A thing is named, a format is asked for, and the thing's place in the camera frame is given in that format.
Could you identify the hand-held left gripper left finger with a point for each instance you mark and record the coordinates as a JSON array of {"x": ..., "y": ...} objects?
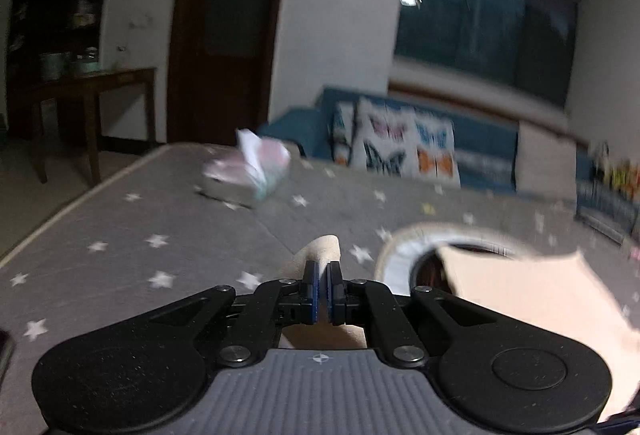
[{"x": 311, "y": 291}]

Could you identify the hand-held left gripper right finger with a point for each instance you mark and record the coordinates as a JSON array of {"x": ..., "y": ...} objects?
[{"x": 331, "y": 292}]

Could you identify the cream sweater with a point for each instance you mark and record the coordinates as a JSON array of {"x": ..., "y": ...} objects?
[{"x": 525, "y": 295}]

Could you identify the round built-in induction cooker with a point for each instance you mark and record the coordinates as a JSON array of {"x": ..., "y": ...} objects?
[{"x": 400, "y": 260}]

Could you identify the tissue box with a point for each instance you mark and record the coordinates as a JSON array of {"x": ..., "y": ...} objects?
[{"x": 250, "y": 170}]

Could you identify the narrow butterfly print cushion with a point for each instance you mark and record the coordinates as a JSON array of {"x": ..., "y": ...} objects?
[{"x": 343, "y": 135}]

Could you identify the large butterfly print cushion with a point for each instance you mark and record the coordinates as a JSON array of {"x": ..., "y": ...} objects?
[{"x": 400, "y": 140}]

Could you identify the grey star tablecloth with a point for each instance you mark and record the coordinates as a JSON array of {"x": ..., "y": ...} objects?
[{"x": 150, "y": 225}]

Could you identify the blue sofa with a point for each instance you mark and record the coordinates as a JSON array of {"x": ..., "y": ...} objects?
[{"x": 490, "y": 150}]

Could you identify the beige cushion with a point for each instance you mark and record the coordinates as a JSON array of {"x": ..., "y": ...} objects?
[{"x": 545, "y": 160}]

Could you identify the dark wooden door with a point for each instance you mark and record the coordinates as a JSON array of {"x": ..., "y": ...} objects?
[{"x": 225, "y": 40}]

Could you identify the striped sofa cover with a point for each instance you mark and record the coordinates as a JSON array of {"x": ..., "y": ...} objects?
[{"x": 607, "y": 207}]

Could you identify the wooden side table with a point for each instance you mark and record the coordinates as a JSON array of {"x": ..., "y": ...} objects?
[{"x": 100, "y": 80}]

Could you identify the panda plush toy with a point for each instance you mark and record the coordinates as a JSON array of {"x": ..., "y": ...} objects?
[{"x": 600, "y": 160}]

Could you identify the dark window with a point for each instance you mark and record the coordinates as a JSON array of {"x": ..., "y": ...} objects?
[{"x": 480, "y": 25}]

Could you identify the yellow plush toy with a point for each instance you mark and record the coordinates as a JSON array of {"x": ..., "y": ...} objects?
[{"x": 618, "y": 175}]

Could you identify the pale round container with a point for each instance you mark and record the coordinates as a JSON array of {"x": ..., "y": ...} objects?
[
  {"x": 54, "y": 66},
  {"x": 84, "y": 62}
]

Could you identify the orange fox plush toy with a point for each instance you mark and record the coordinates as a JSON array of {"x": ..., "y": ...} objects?
[{"x": 635, "y": 182}]

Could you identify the dark wooden shelf cabinet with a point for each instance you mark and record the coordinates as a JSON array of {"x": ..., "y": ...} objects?
[{"x": 55, "y": 15}]

